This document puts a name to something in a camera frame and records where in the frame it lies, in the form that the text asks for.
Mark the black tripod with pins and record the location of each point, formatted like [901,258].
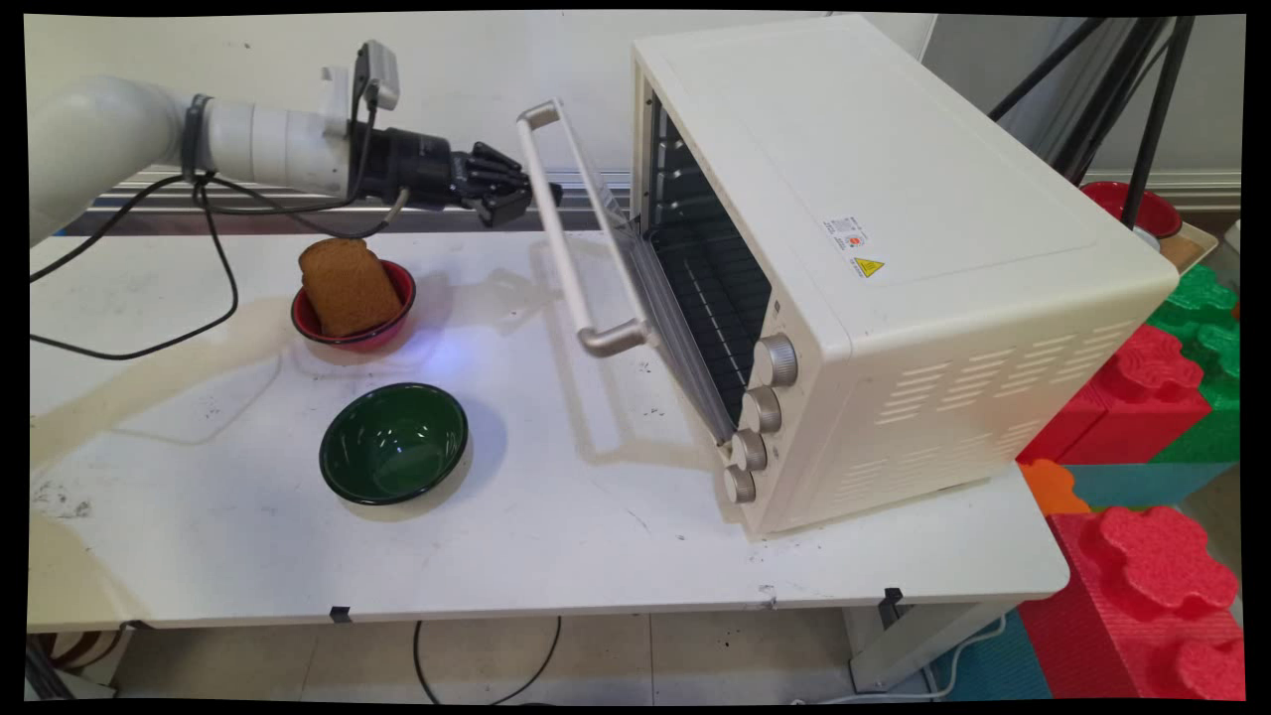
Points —
[1152,109]

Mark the black oven rack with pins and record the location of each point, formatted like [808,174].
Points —
[725,288]

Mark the dark green bowl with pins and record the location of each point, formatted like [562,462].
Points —
[394,444]

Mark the brown bread slice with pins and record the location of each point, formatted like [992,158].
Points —
[348,288]

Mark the orange foam piece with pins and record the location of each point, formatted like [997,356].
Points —
[1053,489]

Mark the teal foam block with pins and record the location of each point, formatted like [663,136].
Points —
[1142,485]

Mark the aluminium wall rail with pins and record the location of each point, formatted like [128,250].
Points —
[149,184]

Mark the small silver oven knob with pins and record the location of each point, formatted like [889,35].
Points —
[740,485]

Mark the cardboard tray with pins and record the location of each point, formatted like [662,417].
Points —
[1187,248]

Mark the yellow warning sticker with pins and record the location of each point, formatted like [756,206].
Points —
[869,268]

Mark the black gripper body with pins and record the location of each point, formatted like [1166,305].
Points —
[412,167]

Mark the large silver oven knob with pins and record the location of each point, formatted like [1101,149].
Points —
[777,360]

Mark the green foam block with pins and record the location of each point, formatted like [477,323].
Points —
[1206,308]

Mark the white label sticker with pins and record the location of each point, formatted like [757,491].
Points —
[847,233]

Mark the empty red bowl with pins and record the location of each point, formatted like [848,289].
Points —
[1157,214]

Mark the large red foam block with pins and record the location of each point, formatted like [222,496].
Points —
[1142,606]

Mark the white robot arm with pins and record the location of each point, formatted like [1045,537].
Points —
[109,139]

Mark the white table leg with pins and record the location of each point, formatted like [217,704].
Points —
[914,645]

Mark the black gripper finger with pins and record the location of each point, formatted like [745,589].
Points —
[516,206]
[501,171]

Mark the cream toaster oven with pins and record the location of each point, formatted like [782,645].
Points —
[894,179]

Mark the red bowl with bread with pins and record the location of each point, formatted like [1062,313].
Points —
[392,323]

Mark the black table edge clip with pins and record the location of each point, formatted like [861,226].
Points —
[341,614]
[892,601]

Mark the teal foam floor mat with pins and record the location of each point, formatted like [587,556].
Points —
[993,665]

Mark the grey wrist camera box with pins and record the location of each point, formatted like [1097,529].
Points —
[380,74]

